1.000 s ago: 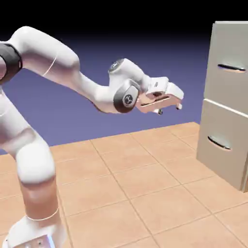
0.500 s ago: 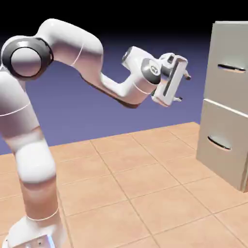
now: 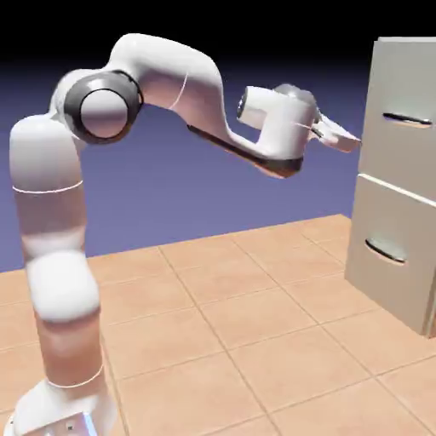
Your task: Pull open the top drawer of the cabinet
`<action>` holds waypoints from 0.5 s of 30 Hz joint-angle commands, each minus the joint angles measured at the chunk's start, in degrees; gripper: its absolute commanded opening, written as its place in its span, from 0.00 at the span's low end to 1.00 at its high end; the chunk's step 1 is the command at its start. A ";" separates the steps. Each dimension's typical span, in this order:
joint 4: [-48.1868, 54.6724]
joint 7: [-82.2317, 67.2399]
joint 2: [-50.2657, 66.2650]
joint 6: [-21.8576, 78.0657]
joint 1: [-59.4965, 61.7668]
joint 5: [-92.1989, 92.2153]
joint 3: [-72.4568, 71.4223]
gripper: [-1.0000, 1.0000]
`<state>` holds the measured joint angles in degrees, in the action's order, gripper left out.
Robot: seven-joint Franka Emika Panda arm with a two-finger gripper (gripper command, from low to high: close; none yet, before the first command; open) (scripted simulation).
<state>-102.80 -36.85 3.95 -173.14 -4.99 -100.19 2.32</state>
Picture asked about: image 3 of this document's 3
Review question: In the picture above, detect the pale grey drawer front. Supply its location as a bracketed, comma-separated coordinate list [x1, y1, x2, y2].
[344, 175, 436, 336]
[358, 40, 436, 200]

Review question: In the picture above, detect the curved silver drawer handle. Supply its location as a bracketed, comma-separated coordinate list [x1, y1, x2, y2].
[364, 238, 407, 264]
[381, 112, 433, 126]

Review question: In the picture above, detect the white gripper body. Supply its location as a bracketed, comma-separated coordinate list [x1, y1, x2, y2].
[318, 114, 363, 153]

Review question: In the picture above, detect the pale grey cabinet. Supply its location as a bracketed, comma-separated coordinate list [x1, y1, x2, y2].
[344, 36, 436, 339]

